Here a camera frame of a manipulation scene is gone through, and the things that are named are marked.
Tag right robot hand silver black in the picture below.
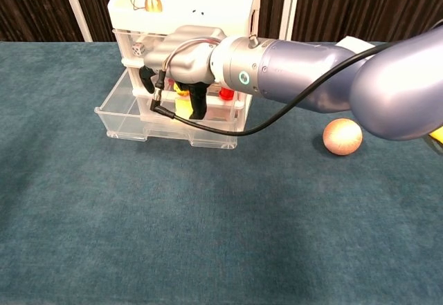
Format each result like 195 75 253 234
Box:
138 24 228 121

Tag clear drawer with chick toy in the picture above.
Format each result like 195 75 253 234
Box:
94 68 239 149

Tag clear drawer with die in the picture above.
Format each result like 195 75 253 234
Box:
112 28 181 66

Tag dark brown pleated curtain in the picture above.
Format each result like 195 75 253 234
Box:
0 0 443 47

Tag white slipper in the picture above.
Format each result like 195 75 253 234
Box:
337 35 377 48

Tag orange ball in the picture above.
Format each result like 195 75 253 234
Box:
322 118 363 156

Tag teal table cloth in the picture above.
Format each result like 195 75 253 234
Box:
0 41 443 305

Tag white plastic drawer unit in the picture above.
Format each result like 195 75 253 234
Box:
107 0 263 136

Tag gold bell with wire loop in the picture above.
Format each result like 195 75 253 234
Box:
130 0 163 14

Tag black cable with connector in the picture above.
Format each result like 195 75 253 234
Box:
147 20 443 137

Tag white frame post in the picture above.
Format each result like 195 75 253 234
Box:
57 0 93 42
278 0 302 42

